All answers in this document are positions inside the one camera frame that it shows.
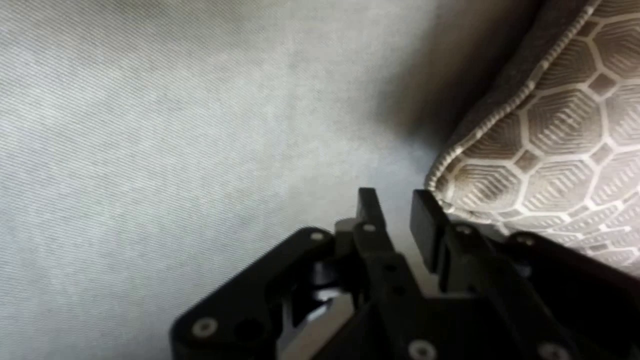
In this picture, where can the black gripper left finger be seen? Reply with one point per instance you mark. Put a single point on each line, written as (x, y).
(267, 313)

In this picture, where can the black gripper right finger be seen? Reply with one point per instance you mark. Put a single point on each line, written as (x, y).
(533, 300)

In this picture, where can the honeycomb patterned pillow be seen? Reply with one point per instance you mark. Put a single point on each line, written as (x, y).
(567, 132)

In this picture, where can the grey sofa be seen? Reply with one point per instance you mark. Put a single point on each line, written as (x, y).
(167, 132)

